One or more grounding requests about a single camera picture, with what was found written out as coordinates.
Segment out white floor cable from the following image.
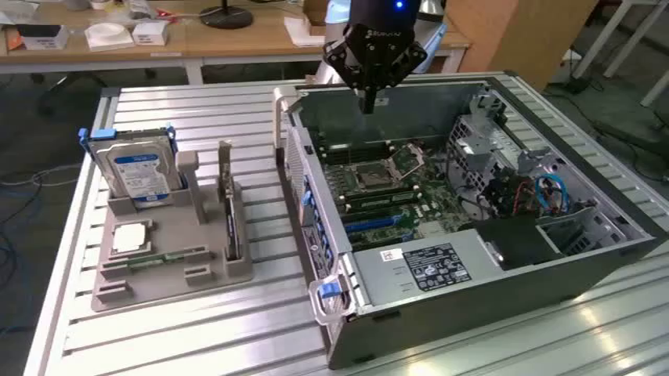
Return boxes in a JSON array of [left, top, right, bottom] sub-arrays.
[[0, 163, 81, 188]]

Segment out CPU socket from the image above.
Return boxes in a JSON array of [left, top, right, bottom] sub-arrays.
[[354, 160, 400, 190]]

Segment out black and white box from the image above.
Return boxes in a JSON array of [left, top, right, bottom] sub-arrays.
[[14, 23, 70, 51]]

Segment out black round lamp base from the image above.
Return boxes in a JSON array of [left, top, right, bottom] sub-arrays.
[[198, 0, 256, 31]]

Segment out blue expansion slot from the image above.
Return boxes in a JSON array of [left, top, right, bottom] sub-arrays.
[[345, 215, 397, 233]]

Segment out perforated metal disk bay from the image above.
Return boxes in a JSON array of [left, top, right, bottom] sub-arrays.
[[448, 113, 531, 190]]

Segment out metal socket cover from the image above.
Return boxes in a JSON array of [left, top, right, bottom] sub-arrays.
[[386, 142, 428, 178]]

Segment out blue wire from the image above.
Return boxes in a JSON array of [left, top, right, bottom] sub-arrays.
[[535, 173, 572, 215]]

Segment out hard disk with blue caddy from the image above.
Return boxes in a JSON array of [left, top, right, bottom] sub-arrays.
[[77, 122, 182, 209]]

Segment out white labelled box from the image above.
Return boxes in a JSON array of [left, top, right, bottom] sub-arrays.
[[130, 20, 171, 46]]

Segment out white paper stack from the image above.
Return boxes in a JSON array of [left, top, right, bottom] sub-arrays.
[[284, 15, 329, 48]]

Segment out silver CPU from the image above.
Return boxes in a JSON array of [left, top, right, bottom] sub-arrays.
[[111, 223, 153, 254]]

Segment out brown cardboard box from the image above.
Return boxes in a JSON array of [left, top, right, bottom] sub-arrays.
[[302, 0, 336, 27]]

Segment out wooden desk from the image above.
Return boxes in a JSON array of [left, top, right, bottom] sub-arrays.
[[0, 0, 473, 85]]

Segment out white table frame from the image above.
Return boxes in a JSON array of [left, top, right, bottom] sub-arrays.
[[571, 0, 669, 107]]

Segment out grey parts rack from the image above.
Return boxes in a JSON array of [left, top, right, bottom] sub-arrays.
[[91, 150, 258, 313]]

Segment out green motherboard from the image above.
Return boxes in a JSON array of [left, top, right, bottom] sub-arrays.
[[313, 132, 484, 252]]

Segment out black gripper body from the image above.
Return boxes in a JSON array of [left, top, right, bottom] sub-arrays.
[[344, 0, 421, 90]]

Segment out red wire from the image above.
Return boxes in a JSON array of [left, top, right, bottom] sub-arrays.
[[511, 178, 531, 213]]

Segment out grey power supply unit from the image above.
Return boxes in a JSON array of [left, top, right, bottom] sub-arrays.
[[353, 229, 507, 307]]

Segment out graphics card with metal bracket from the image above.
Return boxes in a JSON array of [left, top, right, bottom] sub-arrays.
[[215, 139, 246, 262]]

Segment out RAM stick with white label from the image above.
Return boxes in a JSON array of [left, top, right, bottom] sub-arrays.
[[342, 187, 422, 209]]

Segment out bare green RAM stick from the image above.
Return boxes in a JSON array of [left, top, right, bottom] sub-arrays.
[[127, 250, 190, 270]]

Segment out grey open disk bay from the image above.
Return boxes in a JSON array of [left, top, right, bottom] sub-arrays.
[[535, 206, 628, 256]]

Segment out wooden cabinet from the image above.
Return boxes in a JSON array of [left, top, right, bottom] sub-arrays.
[[441, 0, 600, 92]]

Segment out open black PC case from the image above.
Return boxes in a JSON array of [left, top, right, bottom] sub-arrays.
[[273, 70, 663, 371]]

